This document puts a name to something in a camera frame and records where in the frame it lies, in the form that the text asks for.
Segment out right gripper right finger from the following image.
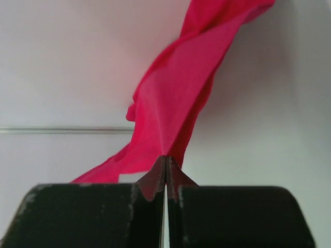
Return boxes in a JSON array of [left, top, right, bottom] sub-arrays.
[[165, 157, 315, 247]]

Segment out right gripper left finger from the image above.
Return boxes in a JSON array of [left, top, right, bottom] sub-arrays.
[[1, 156, 166, 247]]

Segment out magenta t shirt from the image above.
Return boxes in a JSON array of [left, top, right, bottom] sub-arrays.
[[76, 1, 274, 183]]

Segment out left side aluminium rail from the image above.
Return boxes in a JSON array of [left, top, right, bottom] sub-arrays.
[[1, 126, 133, 134]]

